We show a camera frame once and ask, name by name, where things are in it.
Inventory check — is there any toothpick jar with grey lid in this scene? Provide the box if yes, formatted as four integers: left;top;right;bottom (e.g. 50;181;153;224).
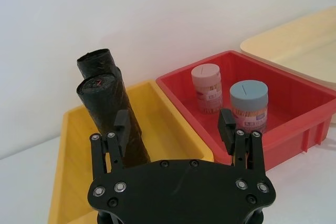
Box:
191;62;223;115

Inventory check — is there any cream plastic bin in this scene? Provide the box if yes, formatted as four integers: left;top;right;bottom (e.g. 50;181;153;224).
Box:
240;5;336;125

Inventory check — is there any yellow plastic bin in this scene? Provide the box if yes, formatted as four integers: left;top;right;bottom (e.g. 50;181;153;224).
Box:
47;79;215;224

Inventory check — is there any red plastic bin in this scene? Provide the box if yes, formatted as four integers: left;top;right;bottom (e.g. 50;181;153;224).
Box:
155;49;336;173

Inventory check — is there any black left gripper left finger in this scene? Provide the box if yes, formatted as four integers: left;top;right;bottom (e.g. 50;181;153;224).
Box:
89;109;131;180

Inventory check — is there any toothpick jar with blue lid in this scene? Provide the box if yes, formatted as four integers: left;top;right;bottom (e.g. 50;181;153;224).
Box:
229;79;269;133

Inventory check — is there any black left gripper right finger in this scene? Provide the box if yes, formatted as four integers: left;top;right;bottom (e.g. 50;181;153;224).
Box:
218;108;266;178

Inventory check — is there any black bin bag roll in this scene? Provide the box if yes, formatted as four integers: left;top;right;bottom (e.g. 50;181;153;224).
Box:
76;48;122;81
76;73;153;169

